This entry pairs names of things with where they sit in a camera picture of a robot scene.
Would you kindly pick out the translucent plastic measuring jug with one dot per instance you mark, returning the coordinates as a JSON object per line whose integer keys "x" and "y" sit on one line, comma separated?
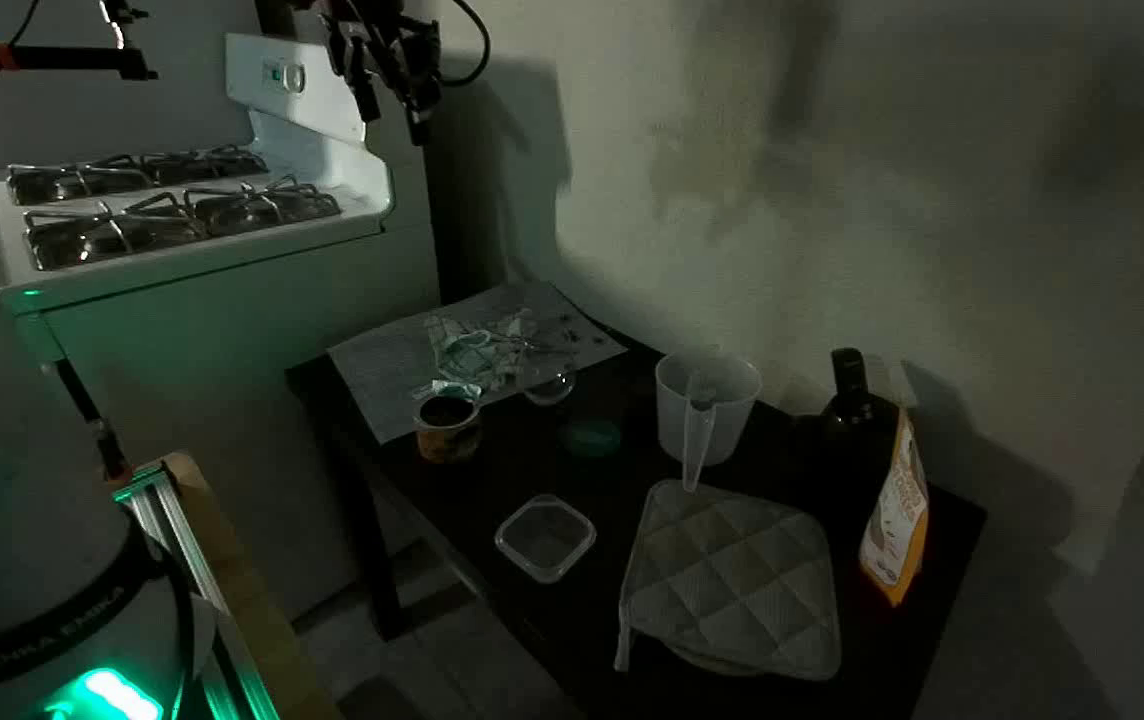
{"x": 706, "y": 403}

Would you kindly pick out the white gas stove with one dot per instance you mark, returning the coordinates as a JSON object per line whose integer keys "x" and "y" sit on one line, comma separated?
{"x": 238, "y": 321}

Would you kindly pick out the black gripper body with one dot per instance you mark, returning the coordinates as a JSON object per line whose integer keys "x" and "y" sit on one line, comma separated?
{"x": 387, "y": 37}

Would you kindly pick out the black camera tripod stand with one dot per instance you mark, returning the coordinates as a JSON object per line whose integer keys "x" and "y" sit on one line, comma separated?
{"x": 53, "y": 59}

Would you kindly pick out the black side table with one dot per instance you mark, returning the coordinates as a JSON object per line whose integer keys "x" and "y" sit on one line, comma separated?
{"x": 495, "y": 585}

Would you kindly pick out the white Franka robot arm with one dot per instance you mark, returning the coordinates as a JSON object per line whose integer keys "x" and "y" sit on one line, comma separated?
{"x": 12, "y": 535}

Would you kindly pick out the small green coaster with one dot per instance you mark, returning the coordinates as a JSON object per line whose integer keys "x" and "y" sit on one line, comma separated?
{"x": 592, "y": 437}

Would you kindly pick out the grey quilted pot holder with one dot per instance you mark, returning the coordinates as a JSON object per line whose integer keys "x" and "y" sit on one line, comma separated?
{"x": 734, "y": 580}

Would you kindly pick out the yellow-brown ceramic mug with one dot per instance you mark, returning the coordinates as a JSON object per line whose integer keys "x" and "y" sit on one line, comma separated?
{"x": 444, "y": 428}

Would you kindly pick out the dark glass bottle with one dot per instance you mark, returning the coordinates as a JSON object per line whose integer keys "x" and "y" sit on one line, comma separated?
{"x": 853, "y": 415}

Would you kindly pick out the square clear plastic container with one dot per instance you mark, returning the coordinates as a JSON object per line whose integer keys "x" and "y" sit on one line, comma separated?
{"x": 544, "y": 538}

